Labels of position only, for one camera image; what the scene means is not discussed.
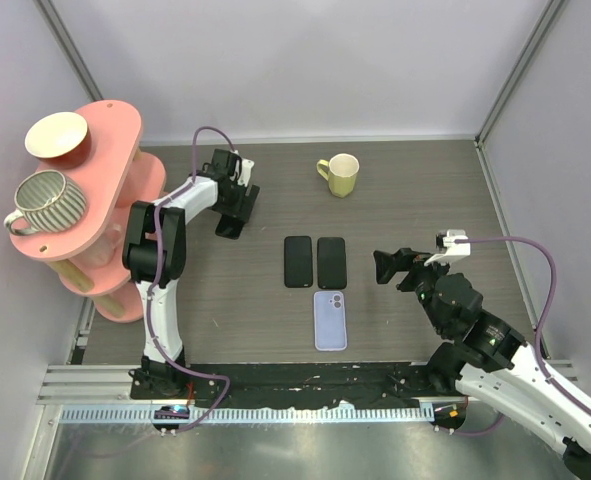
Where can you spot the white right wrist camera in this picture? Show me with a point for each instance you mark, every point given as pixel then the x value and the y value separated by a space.
pixel 453 245

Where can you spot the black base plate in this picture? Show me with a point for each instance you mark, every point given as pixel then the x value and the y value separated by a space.
pixel 302 386

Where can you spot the yellow faceted mug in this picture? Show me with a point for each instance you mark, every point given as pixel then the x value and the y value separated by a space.
pixel 340 172

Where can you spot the clear glass cup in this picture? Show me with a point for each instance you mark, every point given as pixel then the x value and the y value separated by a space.
pixel 102 251

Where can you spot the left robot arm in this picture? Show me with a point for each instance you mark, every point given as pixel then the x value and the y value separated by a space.
pixel 155 254

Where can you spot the lilac phone case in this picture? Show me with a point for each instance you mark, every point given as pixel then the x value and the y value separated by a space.
pixel 330 332

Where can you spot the black smartphone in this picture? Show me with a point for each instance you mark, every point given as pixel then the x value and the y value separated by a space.
pixel 229 227

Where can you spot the red bowl white inside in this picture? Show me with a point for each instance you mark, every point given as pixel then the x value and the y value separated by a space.
pixel 61 140

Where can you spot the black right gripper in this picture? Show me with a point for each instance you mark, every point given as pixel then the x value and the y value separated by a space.
pixel 387 264

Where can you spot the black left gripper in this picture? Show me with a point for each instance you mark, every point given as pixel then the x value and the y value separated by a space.
pixel 242 209

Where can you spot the blue-edged smartphone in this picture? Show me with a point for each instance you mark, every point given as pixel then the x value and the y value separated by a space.
pixel 298 262

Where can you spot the striped grey mug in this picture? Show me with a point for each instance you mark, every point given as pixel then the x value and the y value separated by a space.
pixel 47 201

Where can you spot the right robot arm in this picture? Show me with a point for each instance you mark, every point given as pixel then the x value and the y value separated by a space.
pixel 484 357

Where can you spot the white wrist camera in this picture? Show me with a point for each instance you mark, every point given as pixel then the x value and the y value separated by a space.
pixel 243 172
pixel 453 245

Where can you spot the pink tiered shelf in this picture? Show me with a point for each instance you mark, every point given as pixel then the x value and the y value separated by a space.
pixel 116 174

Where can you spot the black phone case two holes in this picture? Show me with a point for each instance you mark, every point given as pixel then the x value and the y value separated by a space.
pixel 331 263

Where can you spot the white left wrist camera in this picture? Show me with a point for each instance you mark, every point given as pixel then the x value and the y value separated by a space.
pixel 243 172

